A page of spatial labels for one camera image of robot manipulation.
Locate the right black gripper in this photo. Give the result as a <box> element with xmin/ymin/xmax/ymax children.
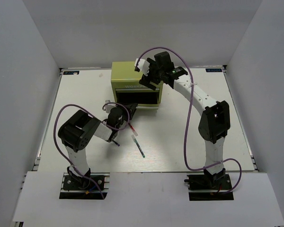
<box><xmin>140</xmin><ymin>58</ymin><xmax>165</xmax><ymax>90</ymax></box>

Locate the red gel pen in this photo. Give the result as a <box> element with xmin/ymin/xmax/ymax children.
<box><xmin>128</xmin><ymin>123</ymin><xmax>138</xmax><ymax>136</ymax></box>

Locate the green gel pen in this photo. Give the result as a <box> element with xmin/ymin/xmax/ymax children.
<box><xmin>131</xmin><ymin>135</ymin><xmax>145</xmax><ymax>158</ymax></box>

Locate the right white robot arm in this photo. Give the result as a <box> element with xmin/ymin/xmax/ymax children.
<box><xmin>134</xmin><ymin>52</ymin><xmax>231</xmax><ymax>189</ymax></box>

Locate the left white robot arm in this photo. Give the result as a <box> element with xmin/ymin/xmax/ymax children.
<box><xmin>58</xmin><ymin>102</ymin><xmax>138</xmax><ymax>189</ymax></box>

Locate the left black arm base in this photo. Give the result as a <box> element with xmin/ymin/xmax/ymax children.
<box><xmin>59</xmin><ymin>173</ymin><xmax>110</xmax><ymax>200</ymax></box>

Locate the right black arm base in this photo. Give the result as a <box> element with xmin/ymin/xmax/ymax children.
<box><xmin>184</xmin><ymin>174</ymin><xmax>234</xmax><ymax>201</ymax></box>

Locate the green metal tool chest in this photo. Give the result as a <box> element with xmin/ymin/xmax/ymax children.
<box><xmin>111</xmin><ymin>61</ymin><xmax>163</xmax><ymax>104</ymax></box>

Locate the right blue corner label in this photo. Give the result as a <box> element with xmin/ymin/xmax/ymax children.
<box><xmin>205</xmin><ymin>68</ymin><xmax>222</xmax><ymax>72</ymax></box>

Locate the blue corner label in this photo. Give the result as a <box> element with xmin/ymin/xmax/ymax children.
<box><xmin>205</xmin><ymin>68</ymin><xmax>222</xmax><ymax>72</ymax></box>
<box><xmin>63</xmin><ymin>70</ymin><xmax>80</xmax><ymax>75</ymax></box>

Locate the left blue corner label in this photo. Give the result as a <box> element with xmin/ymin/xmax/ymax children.
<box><xmin>63</xmin><ymin>70</ymin><xmax>80</xmax><ymax>75</ymax></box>

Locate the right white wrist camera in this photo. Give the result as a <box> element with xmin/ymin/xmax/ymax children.
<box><xmin>134</xmin><ymin>58</ymin><xmax>150</xmax><ymax>76</ymax></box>

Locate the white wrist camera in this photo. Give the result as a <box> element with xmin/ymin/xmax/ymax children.
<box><xmin>134</xmin><ymin>58</ymin><xmax>150</xmax><ymax>76</ymax></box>
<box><xmin>102</xmin><ymin>100</ymin><xmax>116</xmax><ymax>114</ymax></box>

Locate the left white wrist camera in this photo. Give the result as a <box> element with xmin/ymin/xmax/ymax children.
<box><xmin>102</xmin><ymin>100</ymin><xmax>116</xmax><ymax>114</ymax></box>

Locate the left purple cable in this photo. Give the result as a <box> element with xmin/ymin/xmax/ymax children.
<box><xmin>53</xmin><ymin>103</ymin><xmax>131</xmax><ymax>199</ymax></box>

